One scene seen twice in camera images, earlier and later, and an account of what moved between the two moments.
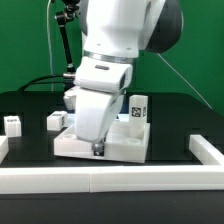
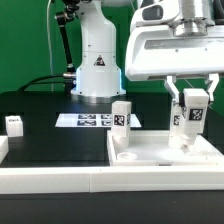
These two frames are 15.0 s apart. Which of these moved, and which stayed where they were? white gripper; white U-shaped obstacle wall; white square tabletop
Moved: white square tabletop; white gripper
Stayed: white U-shaped obstacle wall
